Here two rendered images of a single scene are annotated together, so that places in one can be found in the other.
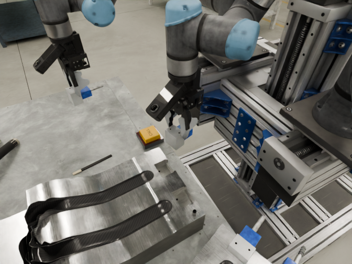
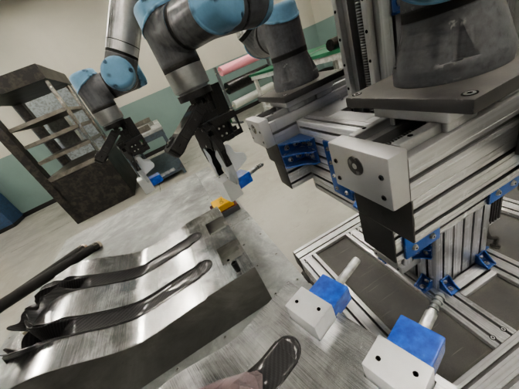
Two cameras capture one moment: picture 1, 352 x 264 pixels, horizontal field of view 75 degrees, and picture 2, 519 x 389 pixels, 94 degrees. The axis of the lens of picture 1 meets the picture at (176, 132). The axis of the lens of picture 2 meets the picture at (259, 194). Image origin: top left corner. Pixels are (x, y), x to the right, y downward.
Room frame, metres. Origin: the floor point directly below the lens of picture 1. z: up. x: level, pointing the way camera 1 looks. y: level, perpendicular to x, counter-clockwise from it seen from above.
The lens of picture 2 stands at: (0.00, -0.21, 1.16)
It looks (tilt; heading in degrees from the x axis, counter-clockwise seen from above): 28 degrees down; 17
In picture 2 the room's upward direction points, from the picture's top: 24 degrees counter-clockwise
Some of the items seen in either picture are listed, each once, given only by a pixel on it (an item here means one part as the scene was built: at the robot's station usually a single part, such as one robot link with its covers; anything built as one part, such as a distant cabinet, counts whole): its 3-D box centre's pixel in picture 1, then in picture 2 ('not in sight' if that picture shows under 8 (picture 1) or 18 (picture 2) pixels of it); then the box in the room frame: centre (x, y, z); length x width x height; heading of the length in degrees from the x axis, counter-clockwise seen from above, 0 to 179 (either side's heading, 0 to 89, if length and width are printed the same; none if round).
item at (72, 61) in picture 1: (69, 52); (127, 139); (0.73, 0.35, 1.09); 0.09 x 0.08 x 0.12; 129
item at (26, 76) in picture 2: not in sight; (73, 144); (3.60, 3.55, 1.03); 1.54 x 0.94 x 2.06; 31
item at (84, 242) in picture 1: (97, 213); (113, 287); (0.25, 0.19, 0.92); 0.35 x 0.16 x 0.09; 120
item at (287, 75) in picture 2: not in sight; (292, 68); (0.90, -0.21, 1.09); 0.15 x 0.15 x 0.10
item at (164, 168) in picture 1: (165, 171); (220, 231); (0.41, 0.03, 0.87); 0.05 x 0.05 x 0.04; 30
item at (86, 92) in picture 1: (86, 91); (157, 177); (0.74, 0.34, 0.93); 0.13 x 0.05 x 0.05; 129
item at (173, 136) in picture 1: (185, 130); (243, 177); (0.53, -0.03, 0.93); 0.13 x 0.05 x 0.05; 133
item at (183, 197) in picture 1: (183, 199); (234, 258); (0.31, -0.02, 0.87); 0.05 x 0.05 x 0.04; 30
